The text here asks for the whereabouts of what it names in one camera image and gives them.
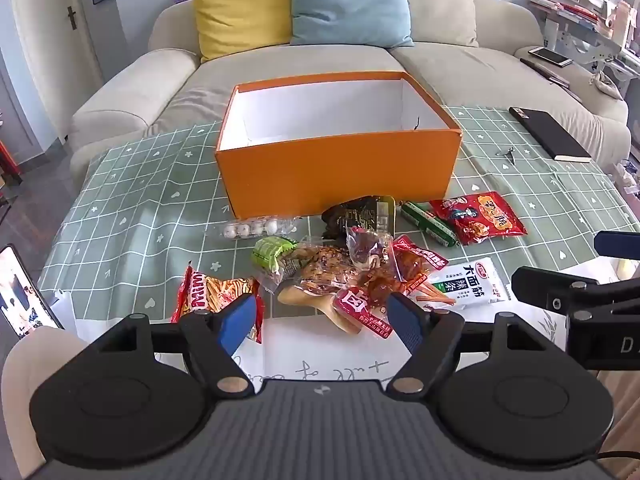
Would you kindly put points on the clear pack of white eggs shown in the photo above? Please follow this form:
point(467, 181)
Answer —
point(250, 230)

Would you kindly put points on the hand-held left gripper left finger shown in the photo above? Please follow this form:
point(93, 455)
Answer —
point(240, 322)

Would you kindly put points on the orange cardboard box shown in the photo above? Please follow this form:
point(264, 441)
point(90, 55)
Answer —
point(340, 170)

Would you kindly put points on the red yellow fries packet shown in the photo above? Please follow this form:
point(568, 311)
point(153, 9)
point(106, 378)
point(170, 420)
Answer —
point(215, 290)

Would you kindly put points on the red cartoon snack packet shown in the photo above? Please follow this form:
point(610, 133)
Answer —
point(480, 217)

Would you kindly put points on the smartphone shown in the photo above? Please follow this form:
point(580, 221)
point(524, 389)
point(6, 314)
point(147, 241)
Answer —
point(550, 56)

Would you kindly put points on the green sausage packet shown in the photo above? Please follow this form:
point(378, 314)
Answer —
point(430, 222)

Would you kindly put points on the clear dark red meat packet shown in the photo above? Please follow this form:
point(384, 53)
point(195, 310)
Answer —
point(362, 250)

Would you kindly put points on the beige chicken leg packet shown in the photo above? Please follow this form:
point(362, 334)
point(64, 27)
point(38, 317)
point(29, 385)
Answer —
point(310, 297)

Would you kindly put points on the red stool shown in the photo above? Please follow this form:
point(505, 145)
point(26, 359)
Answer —
point(7, 160)

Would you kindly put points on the beige pillow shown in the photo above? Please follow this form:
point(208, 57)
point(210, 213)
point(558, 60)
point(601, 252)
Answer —
point(440, 5)

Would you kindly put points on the pink white desk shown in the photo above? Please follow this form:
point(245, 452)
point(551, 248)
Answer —
point(595, 15)

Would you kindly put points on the black notebook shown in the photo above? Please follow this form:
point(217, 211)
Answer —
point(550, 135)

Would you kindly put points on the dark brown gold snack packet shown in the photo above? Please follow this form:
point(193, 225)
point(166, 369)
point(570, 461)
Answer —
point(350, 215)

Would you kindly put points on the light blue pillow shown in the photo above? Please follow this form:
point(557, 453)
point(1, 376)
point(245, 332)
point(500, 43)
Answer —
point(350, 0)

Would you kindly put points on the yellow pillow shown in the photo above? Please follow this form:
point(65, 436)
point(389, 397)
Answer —
point(240, 10)

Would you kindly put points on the white door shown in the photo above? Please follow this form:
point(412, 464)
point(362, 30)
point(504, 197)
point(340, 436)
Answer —
point(60, 50)

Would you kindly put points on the green checked tablecloth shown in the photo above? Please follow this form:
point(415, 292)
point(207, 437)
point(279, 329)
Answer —
point(150, 210)

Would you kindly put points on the clear brown snack packet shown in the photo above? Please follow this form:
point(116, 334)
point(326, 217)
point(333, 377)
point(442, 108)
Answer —
point(270, 252)

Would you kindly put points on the white spicy strips packet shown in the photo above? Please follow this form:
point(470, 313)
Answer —
point(470, 280)

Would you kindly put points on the red clear chicken feet packet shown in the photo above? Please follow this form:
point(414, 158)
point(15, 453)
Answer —
point(415, 260)

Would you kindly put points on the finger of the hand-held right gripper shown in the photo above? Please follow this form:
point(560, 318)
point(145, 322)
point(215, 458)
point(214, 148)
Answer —
point(617, 245)
point(545, 287)

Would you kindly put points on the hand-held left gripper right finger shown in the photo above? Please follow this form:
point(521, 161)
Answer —
point(405, 322)

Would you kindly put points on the beige sofa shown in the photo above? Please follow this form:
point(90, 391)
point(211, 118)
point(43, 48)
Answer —
point(135, 90)

